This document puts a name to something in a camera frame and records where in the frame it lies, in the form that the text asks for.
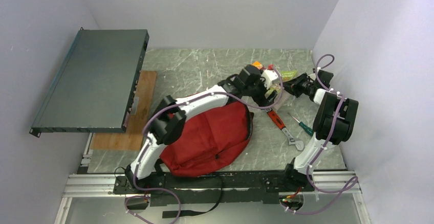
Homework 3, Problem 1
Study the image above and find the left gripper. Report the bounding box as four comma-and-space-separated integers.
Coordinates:
243, 72, 277, 109

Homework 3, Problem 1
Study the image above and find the purple Roald Dahl book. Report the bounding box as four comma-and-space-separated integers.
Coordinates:
252, 61, 264, 70

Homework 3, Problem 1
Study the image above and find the green Treehouse book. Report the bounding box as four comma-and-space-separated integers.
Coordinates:
266, 70, 297, 111

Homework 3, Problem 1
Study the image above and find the red backpack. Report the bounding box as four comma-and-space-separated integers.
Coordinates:
160, 102, 254, 177

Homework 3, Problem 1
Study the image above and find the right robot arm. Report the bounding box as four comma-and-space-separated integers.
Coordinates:
282, 70, 359, 191

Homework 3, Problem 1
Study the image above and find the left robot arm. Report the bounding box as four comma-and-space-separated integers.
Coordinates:
125, 64, 283, 193

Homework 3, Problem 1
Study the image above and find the wooden board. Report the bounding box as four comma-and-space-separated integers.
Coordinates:
90, 71, 157, 151

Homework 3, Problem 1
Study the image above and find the dark grey rack server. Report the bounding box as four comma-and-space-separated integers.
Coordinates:
29, 29, 149, 137

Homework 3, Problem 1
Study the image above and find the green handled screwdriver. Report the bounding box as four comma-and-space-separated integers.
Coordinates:
288, 113, 314, 137

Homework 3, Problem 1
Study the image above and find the orange handled adjustable wrench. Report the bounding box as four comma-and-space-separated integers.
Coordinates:
266, 108, 304, 151

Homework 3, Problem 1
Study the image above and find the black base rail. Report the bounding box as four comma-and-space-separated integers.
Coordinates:
113, 170, 314, 207

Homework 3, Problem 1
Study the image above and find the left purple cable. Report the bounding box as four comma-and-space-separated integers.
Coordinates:
124, 67, 284, 224

